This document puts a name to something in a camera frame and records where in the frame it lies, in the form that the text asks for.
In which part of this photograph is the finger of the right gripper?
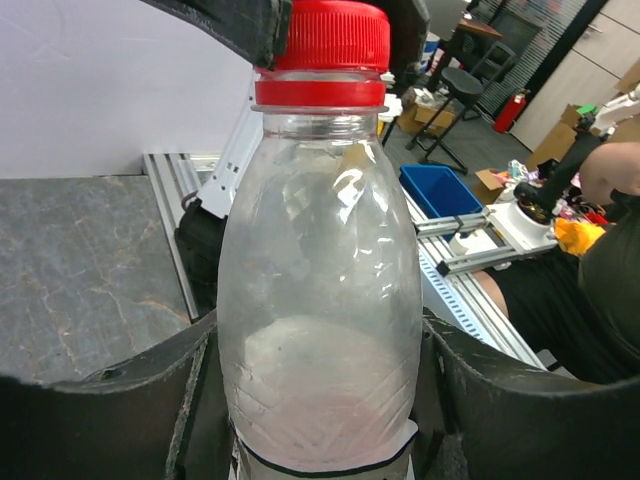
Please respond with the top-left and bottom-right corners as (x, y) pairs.
(144, 0), (293, 70)
(384, 0), (430, 74)

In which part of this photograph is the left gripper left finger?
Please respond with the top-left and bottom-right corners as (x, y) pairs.
(1, 313), (233, 479)

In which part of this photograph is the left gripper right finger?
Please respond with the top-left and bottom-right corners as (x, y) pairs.
(412, 309), (639, 479)

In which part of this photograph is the tall red-cap clear bottle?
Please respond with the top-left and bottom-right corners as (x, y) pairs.
(215, 67), (425, 480)

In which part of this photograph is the red bottle cap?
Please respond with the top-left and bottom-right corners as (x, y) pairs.
(275, 1), (391, 73)

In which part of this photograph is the black stool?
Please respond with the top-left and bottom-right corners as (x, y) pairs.
(405, 67), (485, 176)

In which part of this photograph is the red fire extinguisher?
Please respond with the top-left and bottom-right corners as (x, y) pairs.
(493, 89), (529, 134)

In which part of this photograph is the seated person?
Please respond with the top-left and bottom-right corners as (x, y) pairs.
(472, 140), (640, 386)

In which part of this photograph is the blue plastic bin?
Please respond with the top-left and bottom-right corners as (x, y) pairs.
(399, 165), (488, 240)

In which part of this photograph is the slotted cable duct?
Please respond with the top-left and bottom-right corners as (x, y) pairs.
(418, 242), (545, 370)

